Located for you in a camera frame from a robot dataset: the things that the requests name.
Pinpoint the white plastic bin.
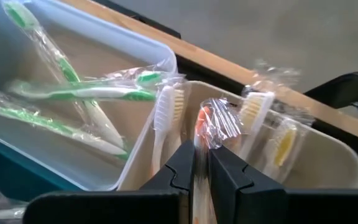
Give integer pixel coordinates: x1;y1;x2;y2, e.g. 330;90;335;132
0;0;178;191

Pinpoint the teal plastic bin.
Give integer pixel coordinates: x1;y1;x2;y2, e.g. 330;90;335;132
0;130;83;203

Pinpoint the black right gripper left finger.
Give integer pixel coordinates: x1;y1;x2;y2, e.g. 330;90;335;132
140;140;195;224

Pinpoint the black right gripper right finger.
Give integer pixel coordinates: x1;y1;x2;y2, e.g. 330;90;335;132
208;144;288;224

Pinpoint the light grey plastic bin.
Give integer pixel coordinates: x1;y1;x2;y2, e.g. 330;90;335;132
116;80;358;190

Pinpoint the green toothbrush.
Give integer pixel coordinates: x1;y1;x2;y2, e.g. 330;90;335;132
0;83;131;161
1;0;127;150
6;79;158;102
106;67;167;88

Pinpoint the black table clamp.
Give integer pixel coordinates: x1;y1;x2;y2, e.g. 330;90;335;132
303;71;358;144

